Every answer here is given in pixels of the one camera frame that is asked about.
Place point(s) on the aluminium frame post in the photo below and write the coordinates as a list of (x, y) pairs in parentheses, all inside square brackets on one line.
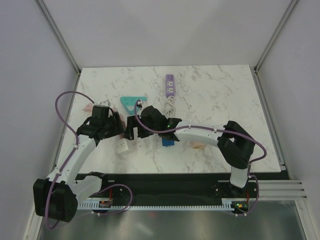
[(58, 35), (276, 34)]

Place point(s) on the blue cube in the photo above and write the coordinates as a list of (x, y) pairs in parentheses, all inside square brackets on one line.
[(167, 143)]

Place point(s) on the white cube socket adapter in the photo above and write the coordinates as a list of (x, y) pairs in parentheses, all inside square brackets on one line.
[(121, 146)]

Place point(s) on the purple power strip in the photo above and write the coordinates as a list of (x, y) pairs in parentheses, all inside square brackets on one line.
[(170, 86)]

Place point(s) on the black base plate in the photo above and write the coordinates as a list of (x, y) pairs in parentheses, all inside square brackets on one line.
[(173, 189)]

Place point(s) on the teal triangular power strip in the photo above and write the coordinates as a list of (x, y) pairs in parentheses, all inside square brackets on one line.
[(128, 102)]

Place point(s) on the white slotted cable duct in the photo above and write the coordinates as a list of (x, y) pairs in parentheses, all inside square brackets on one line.
[(98, 205)]

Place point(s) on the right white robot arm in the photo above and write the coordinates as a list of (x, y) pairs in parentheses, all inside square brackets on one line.
[(234, 143)]

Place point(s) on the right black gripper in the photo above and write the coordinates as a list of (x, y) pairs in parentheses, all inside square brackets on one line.
[(129, 133)]

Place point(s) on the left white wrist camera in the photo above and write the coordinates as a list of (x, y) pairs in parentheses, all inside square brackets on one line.
[(105, 103)]

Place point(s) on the right aluminium frame post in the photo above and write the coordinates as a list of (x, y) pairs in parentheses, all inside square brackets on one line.
[(276, 34)]

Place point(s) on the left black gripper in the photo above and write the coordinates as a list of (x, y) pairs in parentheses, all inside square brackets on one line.
[(118, 127)]

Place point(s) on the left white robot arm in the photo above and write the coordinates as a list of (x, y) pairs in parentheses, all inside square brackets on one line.
[(58, 195)]

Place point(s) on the left aluminium frame post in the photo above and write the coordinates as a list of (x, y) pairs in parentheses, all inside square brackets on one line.
[(58, 35)]

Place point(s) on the pink plug adapter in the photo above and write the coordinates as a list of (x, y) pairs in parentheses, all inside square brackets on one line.
[(198, 145)]

